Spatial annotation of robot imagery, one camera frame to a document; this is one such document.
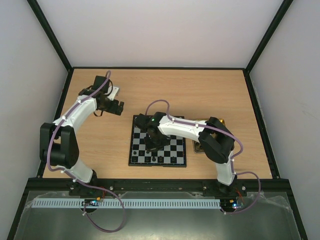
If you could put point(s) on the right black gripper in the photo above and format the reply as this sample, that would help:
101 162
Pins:
154 141

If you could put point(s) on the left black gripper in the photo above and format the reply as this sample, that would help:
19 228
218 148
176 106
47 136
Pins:
114 109

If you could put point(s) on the gold metal tin tray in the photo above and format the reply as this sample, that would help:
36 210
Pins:
197 148

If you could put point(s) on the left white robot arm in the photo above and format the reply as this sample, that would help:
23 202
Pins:
58 141

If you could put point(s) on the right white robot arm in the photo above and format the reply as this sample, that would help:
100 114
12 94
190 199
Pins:
218 151

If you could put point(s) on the black white chessboard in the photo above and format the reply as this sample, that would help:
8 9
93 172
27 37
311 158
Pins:
177 147

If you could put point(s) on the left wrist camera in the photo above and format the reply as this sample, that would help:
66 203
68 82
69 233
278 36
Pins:
112 92

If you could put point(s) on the white slotted cable duct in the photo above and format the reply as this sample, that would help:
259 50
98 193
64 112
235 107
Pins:
127 203

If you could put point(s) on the black mounting rail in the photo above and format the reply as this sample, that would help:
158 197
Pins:
204 187

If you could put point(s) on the black frame enclosure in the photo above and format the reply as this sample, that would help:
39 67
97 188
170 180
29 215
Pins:
276 183

